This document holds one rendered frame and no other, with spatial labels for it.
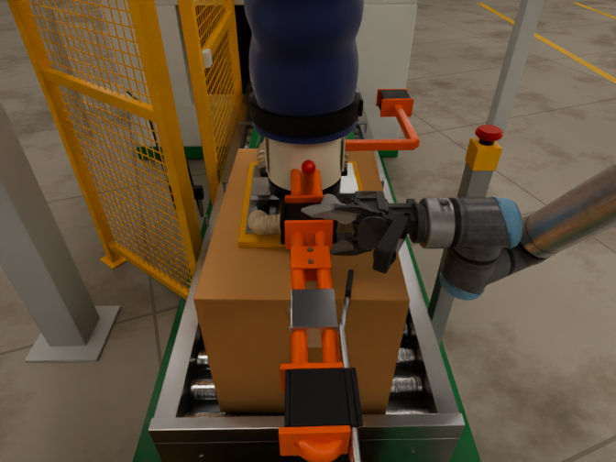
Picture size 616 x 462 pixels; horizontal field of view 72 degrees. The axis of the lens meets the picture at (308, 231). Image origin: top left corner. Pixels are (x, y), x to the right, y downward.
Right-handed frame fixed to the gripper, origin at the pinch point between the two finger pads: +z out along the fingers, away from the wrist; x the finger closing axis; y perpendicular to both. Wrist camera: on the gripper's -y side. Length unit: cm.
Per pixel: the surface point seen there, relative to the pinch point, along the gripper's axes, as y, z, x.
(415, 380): 3, -28, -52
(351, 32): 21.1, -7.7, 26.9
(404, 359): 10, -27, -53
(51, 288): 56, 96, -72
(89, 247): 124, 119, -110
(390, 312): -5.0, -15.4, -15.6
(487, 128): 48, -49, -4
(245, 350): -4.5, 12.8, -27.9
